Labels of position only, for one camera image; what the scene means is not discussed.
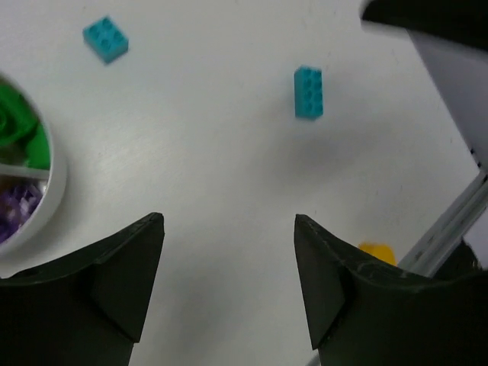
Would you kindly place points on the large cyan lego brick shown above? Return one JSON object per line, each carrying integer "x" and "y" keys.
{"x": 308, "y": 93}

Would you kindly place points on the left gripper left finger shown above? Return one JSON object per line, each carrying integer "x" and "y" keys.
{"x": 85, "y": 308}

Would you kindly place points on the white round divided container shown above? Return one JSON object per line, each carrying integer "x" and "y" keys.
{"x": 52, "y": 182}

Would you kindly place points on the aluminium table rail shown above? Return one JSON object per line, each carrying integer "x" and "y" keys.
{"x": 427, "y": 256}

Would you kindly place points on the purple lego brick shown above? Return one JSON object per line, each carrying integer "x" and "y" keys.
{"x": 18, "y": 203}

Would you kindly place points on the yellow round lego piece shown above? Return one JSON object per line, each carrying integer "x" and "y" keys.
{"x": 379, "y": 250}

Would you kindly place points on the small cyan lego brick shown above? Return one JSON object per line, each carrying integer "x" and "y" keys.
{"x": 106, "y": 39}

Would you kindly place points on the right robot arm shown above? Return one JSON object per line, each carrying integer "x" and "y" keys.
{"x": 458, "y": 21}

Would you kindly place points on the dark green lego brick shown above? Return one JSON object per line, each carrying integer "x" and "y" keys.
{"x": 21, "y": 127}

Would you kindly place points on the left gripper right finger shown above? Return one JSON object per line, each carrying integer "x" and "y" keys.
{"x": 363, "y": 311}

